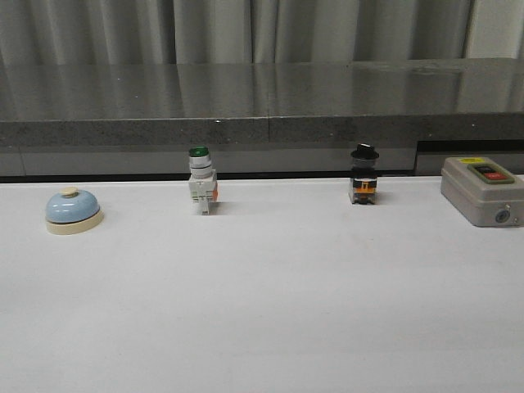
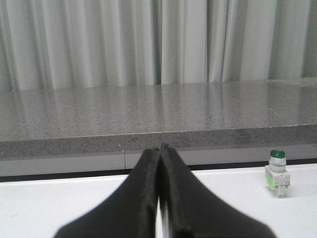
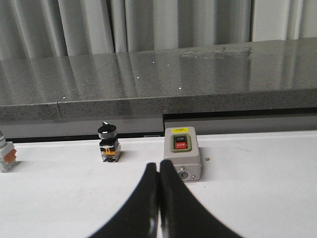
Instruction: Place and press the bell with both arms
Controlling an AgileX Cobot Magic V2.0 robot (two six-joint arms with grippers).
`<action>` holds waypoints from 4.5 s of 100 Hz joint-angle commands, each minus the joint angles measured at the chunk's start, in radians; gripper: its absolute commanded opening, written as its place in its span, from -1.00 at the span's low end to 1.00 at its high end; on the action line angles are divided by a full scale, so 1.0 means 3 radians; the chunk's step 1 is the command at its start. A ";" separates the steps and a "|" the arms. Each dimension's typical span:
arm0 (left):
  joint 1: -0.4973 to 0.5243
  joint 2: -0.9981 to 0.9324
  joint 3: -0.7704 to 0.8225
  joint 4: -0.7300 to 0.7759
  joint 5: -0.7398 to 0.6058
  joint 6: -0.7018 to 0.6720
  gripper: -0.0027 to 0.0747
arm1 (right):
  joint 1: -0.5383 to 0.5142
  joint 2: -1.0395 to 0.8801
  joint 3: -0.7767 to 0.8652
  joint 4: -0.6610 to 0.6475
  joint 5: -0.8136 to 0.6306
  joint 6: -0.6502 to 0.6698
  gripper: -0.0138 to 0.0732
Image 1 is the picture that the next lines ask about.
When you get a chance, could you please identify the blue and cream desk bell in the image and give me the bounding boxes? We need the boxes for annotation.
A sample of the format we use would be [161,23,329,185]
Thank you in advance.
[45,187,104,235]

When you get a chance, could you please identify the dark grey stone counter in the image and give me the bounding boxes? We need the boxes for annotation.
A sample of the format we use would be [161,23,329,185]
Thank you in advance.
[1,59,523,181]

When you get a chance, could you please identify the grey pleated curtain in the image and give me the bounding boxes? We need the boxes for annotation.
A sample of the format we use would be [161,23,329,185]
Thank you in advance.
[1,1,473,66]

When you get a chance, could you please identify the green pushbutton switch white body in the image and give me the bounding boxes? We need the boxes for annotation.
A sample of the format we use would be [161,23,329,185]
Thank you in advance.
[188,146,218,214]

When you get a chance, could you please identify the black rotary selector switch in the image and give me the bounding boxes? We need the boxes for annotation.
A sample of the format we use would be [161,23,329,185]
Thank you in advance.
[349,143,379,205]

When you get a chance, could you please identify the grey start stop switch box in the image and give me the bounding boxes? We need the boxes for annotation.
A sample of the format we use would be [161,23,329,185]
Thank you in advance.
[440,157,523,227]

